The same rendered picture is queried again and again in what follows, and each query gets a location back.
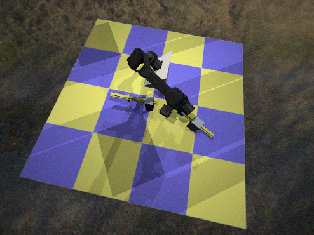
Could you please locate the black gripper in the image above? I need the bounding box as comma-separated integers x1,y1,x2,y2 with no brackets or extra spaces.
159,104,172,118

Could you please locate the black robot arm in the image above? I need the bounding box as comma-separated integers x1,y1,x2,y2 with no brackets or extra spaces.
127,48,195,115

